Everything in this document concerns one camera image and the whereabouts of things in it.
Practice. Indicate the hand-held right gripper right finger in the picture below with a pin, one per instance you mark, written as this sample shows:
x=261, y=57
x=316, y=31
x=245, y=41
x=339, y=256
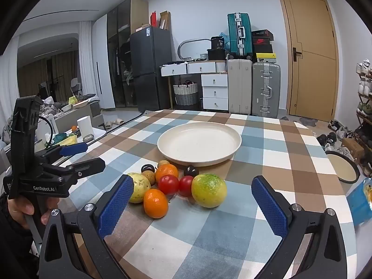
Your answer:
x=270, y=206

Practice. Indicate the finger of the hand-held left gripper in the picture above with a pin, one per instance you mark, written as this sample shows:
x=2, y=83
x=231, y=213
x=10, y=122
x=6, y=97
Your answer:
x=72, y=148
x=87, y=165

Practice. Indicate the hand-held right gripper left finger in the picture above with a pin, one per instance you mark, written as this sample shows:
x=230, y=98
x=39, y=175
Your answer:
x=116, y=206

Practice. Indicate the yellow lemon back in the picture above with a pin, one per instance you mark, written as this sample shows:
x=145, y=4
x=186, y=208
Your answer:
x=141, y=187

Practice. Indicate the orange tangerine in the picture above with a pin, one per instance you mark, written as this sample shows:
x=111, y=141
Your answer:
x=167, y=171
x=156, y=203

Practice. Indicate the tan longan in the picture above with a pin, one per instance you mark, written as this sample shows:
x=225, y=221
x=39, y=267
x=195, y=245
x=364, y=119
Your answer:
x=148, y=178
x=162, y=164

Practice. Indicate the dark purple plum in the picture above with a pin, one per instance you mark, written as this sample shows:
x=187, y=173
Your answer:
x=191, y=171
x=147, y=168

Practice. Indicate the red tomato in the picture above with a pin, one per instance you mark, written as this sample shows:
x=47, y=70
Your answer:
x=168, y=184
x=186, y=186

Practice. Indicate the yellow-green lemon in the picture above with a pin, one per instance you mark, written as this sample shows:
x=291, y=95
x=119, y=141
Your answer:
x=209, y=190

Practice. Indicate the cream round plate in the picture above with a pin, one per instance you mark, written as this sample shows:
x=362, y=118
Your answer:
x=200, y=142

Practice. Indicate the person's left forearm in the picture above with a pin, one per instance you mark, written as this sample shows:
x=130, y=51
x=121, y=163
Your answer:
x=13, y=252

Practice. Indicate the person's left hand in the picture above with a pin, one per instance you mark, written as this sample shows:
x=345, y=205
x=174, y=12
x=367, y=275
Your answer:
x=17, y=209

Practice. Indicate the cluttered side table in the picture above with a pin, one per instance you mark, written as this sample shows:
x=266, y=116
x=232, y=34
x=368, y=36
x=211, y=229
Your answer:
x=66, y=142

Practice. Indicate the white cylinder cup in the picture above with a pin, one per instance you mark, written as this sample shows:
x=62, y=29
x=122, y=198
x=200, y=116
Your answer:
x=85, y=128

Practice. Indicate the beige slipper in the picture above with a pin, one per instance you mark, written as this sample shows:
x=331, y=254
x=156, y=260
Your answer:
x=108, y=124
x=118, y=121

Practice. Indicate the checkered tablecloth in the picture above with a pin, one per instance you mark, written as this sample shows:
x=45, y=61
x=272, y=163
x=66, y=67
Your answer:
x=261, y=157

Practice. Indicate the white office chair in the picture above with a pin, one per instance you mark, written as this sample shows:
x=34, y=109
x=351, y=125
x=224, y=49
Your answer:
x=76, y=85

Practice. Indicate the round black-rimmed basin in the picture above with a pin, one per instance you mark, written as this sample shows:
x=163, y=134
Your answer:
x=341, y=168

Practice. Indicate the white wardrobe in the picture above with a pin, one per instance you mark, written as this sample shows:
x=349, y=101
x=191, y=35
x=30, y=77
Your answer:
x=101, y=64

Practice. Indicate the blue packet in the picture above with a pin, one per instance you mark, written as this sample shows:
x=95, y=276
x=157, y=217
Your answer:
x=360, y=203

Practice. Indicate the white curtain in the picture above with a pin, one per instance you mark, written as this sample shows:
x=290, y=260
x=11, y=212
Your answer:
x=86, y=58

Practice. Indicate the scattered loose shoes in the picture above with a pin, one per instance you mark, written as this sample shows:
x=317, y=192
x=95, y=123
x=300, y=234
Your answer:
x=334, y=133

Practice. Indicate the small cardboard box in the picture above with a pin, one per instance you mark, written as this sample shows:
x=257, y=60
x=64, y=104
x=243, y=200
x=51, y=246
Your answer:
x=352, y=148

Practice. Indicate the dark glass wardrobe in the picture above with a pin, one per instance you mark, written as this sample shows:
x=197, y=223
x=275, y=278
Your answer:
x=122, y=49

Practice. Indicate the dark grey fridge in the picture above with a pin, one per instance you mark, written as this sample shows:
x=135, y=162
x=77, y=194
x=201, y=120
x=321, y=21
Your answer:
x=151, y=69

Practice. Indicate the silver suitcase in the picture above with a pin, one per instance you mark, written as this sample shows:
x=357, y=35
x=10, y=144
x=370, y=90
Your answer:
x=266, y=90

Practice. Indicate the wicker basket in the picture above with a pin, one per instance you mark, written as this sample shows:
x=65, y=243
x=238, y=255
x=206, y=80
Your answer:
x=186, y=94

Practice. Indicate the beige suitcase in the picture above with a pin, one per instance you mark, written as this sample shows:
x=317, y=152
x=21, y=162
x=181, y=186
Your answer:
x=239, y=87

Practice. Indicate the wooden shoe rack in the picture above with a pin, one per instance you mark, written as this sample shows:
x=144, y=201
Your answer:
x=364, y=122

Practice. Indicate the white dressing table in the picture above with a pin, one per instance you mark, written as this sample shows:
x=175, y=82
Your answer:
x=213, y=90

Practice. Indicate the wooden door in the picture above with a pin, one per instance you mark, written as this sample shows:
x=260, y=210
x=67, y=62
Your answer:
x=311, y=78

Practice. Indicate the yellow shoe box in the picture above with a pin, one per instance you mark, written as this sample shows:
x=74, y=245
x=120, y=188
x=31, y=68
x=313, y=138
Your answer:
x=264, y=57

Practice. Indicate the rows of sneakers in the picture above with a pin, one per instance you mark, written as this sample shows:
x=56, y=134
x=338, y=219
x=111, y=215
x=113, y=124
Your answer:
x=364, y=84

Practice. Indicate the brown cardboard box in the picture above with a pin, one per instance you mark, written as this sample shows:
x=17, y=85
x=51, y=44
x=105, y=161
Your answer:
x=164, y=20

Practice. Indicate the arched mirror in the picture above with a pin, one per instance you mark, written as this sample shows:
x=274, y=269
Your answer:
x=197, y=49

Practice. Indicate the black storage box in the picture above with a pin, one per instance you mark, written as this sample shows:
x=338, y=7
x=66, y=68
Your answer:
x=216, y=54

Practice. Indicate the red shoe box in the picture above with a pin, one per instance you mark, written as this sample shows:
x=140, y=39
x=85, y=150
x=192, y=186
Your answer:
x=262, y=41

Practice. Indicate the black shoe box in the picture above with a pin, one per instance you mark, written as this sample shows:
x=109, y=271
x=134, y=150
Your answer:
x=262, y=34

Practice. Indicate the blue plastic bag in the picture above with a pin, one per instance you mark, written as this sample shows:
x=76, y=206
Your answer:
x=226, y=39

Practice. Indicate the teal suitcase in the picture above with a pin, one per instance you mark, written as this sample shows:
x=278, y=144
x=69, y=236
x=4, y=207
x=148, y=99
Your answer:
x=239, y=35

